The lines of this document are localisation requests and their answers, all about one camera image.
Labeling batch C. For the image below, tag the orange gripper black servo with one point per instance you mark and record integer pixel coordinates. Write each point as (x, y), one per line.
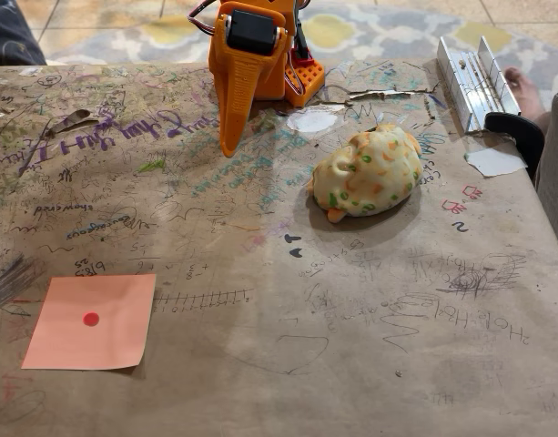
(250, 28)

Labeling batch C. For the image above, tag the plush cat toy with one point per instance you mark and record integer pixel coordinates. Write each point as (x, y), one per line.
(369, 175)

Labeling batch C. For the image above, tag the orange robot arm with base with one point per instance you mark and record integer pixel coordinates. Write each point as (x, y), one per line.
(271, 77)

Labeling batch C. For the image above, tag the small red round object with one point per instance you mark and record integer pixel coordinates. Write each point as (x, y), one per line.
(91, 319)

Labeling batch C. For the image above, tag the black plug on red board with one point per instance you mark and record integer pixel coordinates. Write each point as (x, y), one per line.
(301, 47)

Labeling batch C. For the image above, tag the grey yellow patterned rug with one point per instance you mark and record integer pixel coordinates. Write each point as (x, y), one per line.
(388, 36)

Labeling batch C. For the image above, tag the scribbled brown paper cover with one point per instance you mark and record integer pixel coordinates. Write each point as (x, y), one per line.
(278, 318)

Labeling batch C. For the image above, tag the dark jeans leg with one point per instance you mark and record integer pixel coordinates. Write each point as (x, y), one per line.
(10, 32)

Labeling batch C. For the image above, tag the aluminium miter box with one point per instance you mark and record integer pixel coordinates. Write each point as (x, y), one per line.
(476, 91)

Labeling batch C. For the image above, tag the pink sticky note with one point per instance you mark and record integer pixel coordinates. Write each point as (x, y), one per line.
(101, 346)

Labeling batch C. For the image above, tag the person's bare foot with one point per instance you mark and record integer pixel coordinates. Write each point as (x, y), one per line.
(526, 95)

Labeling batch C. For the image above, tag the grey sofa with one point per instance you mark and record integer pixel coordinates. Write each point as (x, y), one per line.
(556, 173)

